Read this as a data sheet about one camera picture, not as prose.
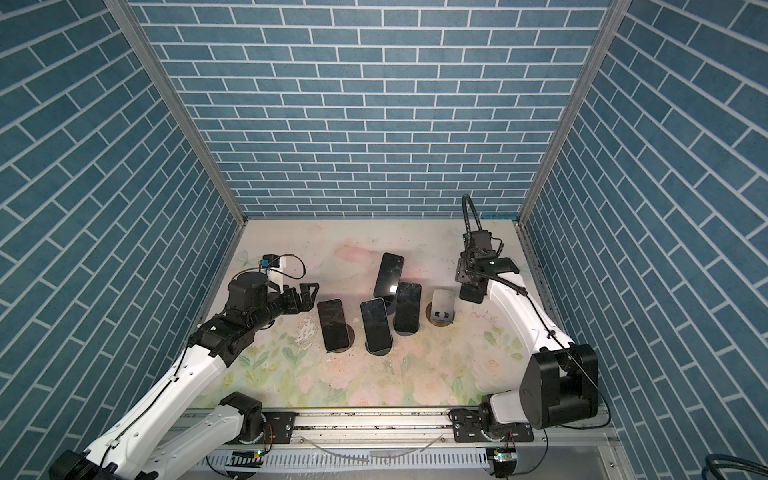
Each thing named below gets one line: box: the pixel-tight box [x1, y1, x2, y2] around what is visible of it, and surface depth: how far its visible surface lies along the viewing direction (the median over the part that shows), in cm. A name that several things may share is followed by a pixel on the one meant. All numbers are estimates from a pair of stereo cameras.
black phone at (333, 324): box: [317, 299, 349, 351], surface depth 84 cm
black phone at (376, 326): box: [360, 297, 393, 353], surface depth 84 cm
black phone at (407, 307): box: [393, 282, 423, 333], surface depth 88 cm
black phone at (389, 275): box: [373, 252, 405, 298], surface depth 93 cm
